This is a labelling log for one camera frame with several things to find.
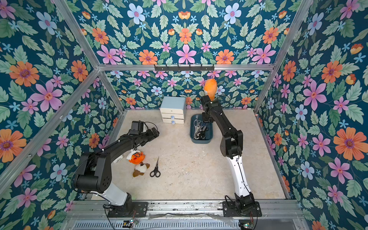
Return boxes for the cream kitchen scissors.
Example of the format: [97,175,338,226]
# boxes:
[193,118,202,140]

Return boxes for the small black scissors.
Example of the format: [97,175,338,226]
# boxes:
[149,158,161,178]

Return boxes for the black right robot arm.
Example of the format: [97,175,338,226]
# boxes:
[201,95,256,216]

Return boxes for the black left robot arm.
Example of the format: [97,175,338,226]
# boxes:
[73,127,159,207]

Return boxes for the teal plastic storage box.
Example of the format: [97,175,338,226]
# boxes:
[189,114,213,144]

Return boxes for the orange tiger plush toy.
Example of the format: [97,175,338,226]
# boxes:
[126,149,146,165]

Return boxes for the orange plush toy hanging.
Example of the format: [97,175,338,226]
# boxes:
[204,79,218,101]

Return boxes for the cream mini drawer cabinet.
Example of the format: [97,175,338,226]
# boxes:
[160,96,186,125]

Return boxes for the brown white plush toy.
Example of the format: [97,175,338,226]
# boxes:
[133,163,150,178]

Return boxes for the white ventilation grille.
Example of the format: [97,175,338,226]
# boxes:
[72,219,240,230]

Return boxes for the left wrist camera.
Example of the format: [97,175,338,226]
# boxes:
[128,121,144,136]

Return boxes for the black wall hook rail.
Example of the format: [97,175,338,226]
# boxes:
[153,64,215,72]

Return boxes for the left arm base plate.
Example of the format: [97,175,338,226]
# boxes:
[107,202,148,218]

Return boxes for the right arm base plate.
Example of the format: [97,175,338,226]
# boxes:
[222,201,262,218]

